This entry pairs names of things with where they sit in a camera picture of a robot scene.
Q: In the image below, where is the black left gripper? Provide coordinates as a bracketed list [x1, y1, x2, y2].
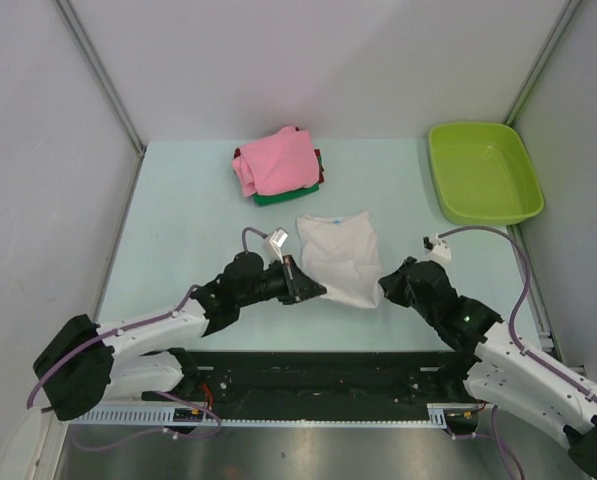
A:
[236, 254, 325, 307]

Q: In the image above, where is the white t shirt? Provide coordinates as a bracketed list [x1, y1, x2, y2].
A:
[296, 211, 383, 309]

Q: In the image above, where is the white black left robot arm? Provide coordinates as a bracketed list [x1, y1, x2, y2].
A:
[27, 252, 327, 420]

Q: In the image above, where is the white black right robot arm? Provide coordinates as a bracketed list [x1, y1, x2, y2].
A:
[379, 257, 597, 479]

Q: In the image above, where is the green folded t shirt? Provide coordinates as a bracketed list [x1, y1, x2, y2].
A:
[253, 184, 320, 206]

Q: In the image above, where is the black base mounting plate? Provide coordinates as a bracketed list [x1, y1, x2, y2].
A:
[142, 349, 479, 421]

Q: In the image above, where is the pink folded t shirt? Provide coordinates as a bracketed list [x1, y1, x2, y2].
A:
[232, 126, 320, 198]

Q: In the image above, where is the lime green plastic basin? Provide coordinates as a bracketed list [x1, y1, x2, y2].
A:
[428, 122, 545, 226]

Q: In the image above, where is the dark red folded t shirt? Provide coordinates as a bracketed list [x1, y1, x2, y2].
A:
[233, 148, 325, 184]

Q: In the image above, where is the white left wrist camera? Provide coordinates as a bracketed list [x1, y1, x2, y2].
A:
[263, 227, 289, 262]

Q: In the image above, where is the white slotted cable duct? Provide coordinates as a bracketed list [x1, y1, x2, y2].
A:
[70, 403, 479, 430]

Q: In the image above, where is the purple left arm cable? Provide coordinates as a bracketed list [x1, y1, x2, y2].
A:
[26, 227, 269, 454]

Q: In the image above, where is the grey aluminium corner post right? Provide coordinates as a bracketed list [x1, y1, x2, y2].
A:
[503, 0, 587, 128]

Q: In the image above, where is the grey aluminium corner post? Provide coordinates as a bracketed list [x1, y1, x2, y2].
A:
[503, 0, 587, 128]
[52, 0, 146, 158]

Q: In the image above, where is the grey aluminium corner post left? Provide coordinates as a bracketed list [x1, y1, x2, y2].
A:
[52, 0, 146, 158]

